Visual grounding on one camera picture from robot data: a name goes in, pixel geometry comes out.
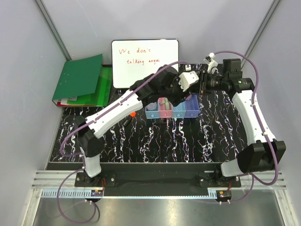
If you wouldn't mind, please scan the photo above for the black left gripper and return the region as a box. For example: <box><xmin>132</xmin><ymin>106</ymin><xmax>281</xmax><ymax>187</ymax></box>
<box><xmin>160</xmin><ymin>73</ymin><xmax>192</xmax><ymax>106</ymax></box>

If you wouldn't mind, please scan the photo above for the small white eraser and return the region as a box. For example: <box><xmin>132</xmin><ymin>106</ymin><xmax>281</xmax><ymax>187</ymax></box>
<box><xmin>159</xmin><ymin>98</ymin><xmax>167</xmax><ymax>105</ymax></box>

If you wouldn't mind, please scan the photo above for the green highlighter pen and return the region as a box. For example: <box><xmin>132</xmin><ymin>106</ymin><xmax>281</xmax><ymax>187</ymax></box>
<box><xmin>164</xmin><ymin>99</ymin><xmax>170</xmax><ymax>111</ymax></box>

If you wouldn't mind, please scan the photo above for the pink plastic bin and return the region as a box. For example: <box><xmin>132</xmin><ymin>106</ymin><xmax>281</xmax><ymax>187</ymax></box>
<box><xmin>158</xmin><ymin>97</ymin><xmax>173</xmax><ymax>118</ymax></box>

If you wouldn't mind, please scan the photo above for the light blue bin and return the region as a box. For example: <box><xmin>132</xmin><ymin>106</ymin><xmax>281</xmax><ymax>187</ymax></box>
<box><xmin>172</xmin><ymin>102</ymin><xmax>186</xmax><ymax>118</ymax></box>
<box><xmin>145</xmin><ymin>102</ymin><xmax>159</xmax><ymax>119</ymax></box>

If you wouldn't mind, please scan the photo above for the purple plastic bin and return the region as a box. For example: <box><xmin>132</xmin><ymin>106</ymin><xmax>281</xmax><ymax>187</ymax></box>
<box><xmin>184</xmin><ymin>95</ymin><xmax>200</xmax><ymax>118</ymax></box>

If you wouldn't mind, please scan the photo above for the clear jar of clips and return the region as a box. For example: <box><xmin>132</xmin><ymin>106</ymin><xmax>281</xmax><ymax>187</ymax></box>
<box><xmin>146</xmin><ymin>103</ymin><xmax>157</xmax><ymax>111</ymax></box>

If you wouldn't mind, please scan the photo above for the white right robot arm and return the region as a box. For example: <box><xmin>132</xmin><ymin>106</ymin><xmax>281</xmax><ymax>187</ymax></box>
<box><xmin>200</xmin><ymin>54</ymin><xmax>286</xmax><ymax>187</ymax></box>

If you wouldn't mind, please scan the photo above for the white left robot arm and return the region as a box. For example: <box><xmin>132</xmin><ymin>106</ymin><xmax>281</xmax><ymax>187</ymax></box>
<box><xmin>75</xmin><ymin>65</ymin><xmax>199</xmax><ymax>186</ymax></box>

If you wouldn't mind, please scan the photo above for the white dry-erase board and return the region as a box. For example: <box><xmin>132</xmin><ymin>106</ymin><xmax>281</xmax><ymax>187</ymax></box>
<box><xmin>111</xmin><ymin>39</ymin><xmax>179</xmax><ymax>89</ymax></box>

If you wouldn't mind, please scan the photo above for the green translucent file folder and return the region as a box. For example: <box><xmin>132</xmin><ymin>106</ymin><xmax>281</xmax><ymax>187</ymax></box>
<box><xmin>66</xmin><ymin>67</ymin><xmax>112</xmax><ymax>107</ymax></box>

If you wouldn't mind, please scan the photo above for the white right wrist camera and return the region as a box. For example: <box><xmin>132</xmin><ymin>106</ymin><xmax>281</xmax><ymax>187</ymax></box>
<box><xmin>204</xmin><ymin>53</ymin><xmax>218</xmax><ymax>74</ymax></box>

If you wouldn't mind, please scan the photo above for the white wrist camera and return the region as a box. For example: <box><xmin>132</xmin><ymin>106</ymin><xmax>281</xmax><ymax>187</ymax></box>
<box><xmin>178</xmin><ymin>65</ymin><xmax>199</xmax><ymax>92</ymax></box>
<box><xmin>204</xmin><ymin>53</ymin><xmax>218</xmax><ymax>74</ymax></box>

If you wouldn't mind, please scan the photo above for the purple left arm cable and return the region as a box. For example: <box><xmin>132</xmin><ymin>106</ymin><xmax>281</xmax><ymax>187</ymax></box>
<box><xmin>57</xmin><ymin>61</ymin><xmax>190</xmax><ymax>222</ymax></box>

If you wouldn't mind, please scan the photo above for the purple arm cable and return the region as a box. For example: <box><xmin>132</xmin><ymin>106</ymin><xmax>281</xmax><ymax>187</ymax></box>
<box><xmin>211</xmin><ymin>50</ymin><xmax>280</xmax><ymax>205</ymax></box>
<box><xmin>57</xmin><ymin>61</ymin><xmax>190</xmax><ymax>222</ymax></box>

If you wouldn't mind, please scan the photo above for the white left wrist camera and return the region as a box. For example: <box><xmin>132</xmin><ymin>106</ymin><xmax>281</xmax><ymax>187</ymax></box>
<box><xmin>178</xmin><ymin>65</ymin><xmax>199</xmax><ymax>92</ymax></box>

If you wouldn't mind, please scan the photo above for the green ring binder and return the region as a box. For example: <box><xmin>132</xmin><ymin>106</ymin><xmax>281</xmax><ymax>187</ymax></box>
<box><xmin>52</xmin><ymin>54</ymin><xmax>103</xmax><ymax>106</ymax></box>

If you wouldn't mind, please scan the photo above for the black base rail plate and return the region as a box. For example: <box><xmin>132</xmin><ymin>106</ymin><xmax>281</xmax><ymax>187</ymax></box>
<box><xmin>75</xmin><ymin>163</ymin><xmax>241</xmax><ymax>198</ymax></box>

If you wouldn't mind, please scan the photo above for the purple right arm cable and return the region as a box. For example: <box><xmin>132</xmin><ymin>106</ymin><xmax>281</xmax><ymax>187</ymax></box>
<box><xmin>211</xmin><ymin>50</ymin><xmax>280</xmax><ymax>205</ymax></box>

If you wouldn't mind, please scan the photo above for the aluminium frame rail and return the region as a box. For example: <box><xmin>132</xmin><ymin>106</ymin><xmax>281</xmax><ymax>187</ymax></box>
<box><xmin>30</xmin><ymin>170</ymin><xmax>287</xmax><ymax>201</ymax></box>

